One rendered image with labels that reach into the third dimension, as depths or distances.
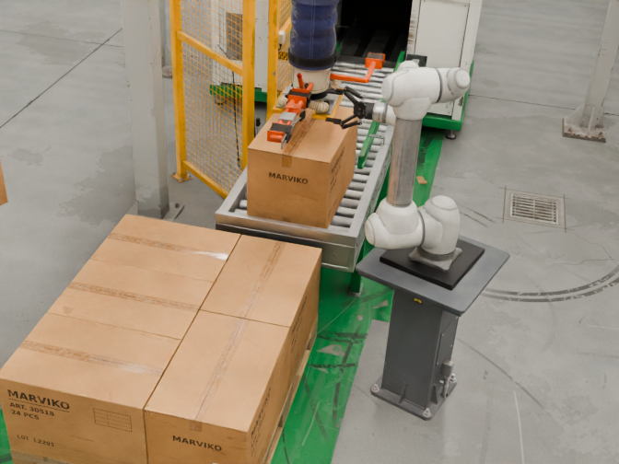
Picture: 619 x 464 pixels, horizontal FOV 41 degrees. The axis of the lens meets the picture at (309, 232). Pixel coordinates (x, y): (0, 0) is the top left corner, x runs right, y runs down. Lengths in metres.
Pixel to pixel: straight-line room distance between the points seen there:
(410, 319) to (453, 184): 2.15
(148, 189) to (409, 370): 2.03
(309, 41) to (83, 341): 1.63
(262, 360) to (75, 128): 3.35
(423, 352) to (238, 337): 0.84
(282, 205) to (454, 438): 1.34
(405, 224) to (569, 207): 2.49
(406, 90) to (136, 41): 1.98
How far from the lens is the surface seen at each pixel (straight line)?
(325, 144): 3.99
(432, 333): 3.66
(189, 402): 3.18
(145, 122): 4.84
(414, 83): 3.09
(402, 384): 3.93
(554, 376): 4.32
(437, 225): 3.40
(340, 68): 5.88
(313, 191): 3.93
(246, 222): 4.04
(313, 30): 3.82
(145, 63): 4.68
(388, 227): 3.33
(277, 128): 3.47
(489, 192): 5.66
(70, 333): 3.53
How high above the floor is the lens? 2.80
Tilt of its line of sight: 34 degrees down
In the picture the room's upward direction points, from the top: 3 degrees clockwise
